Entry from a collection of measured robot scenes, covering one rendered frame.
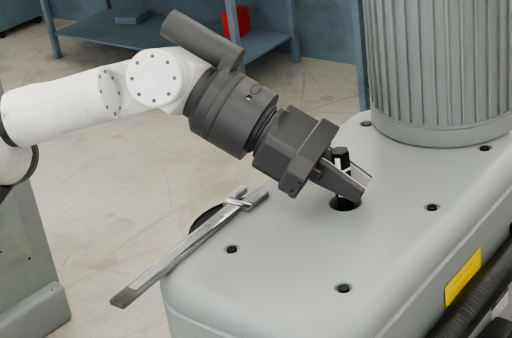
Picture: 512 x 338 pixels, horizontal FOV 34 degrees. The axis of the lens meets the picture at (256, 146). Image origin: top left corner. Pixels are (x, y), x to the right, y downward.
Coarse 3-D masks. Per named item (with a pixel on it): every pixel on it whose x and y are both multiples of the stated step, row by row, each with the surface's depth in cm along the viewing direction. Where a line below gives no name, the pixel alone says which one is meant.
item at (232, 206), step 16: (240, 192) 101; (224, 208) 98; (240, 208) 98; (208, 224) 95; (224, 224) 96; (192, 240) 93; (176, 256) 91; (144, 272) 89; (160, 272) 88; (128, 288) 86; (144, 288) 86; (112, 304) 85; (128, 304) 85
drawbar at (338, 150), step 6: (330, 150) 94; (336, 150) 94; (342, 150) 94; (336, 156) 93; (342, 156) 93; (348, 156) 94; (342, 162) 94; (348, 162) 94; (342, 168) 94; (348, 174) 95; (336, 198) 96; (342, 198) 96; (336, 204) 97; (342, 204) 96; (348, 204) 96; (342, 210) 97; (348, 210) 96
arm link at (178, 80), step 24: (168, 24) 96; (192, 24) 96; (168, 48) 95; (192, 48) 96; (216, 48) 95; (240, 48) 96; (144, 72) 92; (168, 72) 92; (192, 72) 94; (216, 72) 95; (240, 72) 96; (144, 96) 93; (168, 96) 92; (192, 96) 95; (216, 96) 93; (192, 120) 95
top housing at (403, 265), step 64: (256, 192) 102; (320, 192) 100; (384, 192) 98; (448, 192) 96; (192, 256) 91; (256, 256) 90; (320, 256) 88; (384, 256) 87; (448, 256) 91; (192, 320) 87; (256, 320) 81; (320, 320) 79; (384, 320) 82
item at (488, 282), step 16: (496, 256) 98; (480, 272) 97; (496, 272) 96; (480, 288) 94; (496, 288) 94; (464, 304) 91; (480, 304) 92; (448, 320) 90; (464, 320) 90; (480, 320) 92; (432, 336) 87; (448, 336) 87; (464, 336) 89
